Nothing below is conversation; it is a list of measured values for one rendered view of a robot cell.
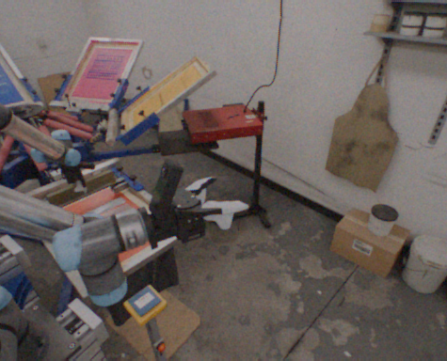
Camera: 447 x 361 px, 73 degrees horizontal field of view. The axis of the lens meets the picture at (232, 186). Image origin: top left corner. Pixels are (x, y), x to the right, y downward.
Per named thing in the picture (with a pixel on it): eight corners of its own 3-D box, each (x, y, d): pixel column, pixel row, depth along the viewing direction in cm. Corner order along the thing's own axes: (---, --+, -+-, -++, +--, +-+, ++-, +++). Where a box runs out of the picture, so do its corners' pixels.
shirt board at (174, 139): (209, 134, 274) (208, 126, 270) (219, 155, 243) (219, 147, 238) (48, 154, 244) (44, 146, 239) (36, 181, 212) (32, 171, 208)
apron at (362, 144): (381, 191, 258) (427, 62, 198) (378, 195, 254) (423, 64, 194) (327, 168, 288) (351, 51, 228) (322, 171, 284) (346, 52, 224)
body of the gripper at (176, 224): (195, 218, 69) (143, 235, 65) (190, 185, 65) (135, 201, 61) (209, 235, 63) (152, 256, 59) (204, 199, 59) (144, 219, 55)
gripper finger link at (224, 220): (248, 225, 63) (206, 223, 64) (247, 200, 60) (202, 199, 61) (247, 233, 60) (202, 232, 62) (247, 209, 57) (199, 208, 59)
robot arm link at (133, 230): (112, 207, 59) (119, 227, 52) (135, 200, 61) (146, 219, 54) (121, 238, 62) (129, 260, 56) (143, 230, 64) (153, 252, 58)
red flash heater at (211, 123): (248, 115, 278) (248, 102, 271) (266, 136, 242) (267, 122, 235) (183, 122, 264) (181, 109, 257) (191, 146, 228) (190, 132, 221)
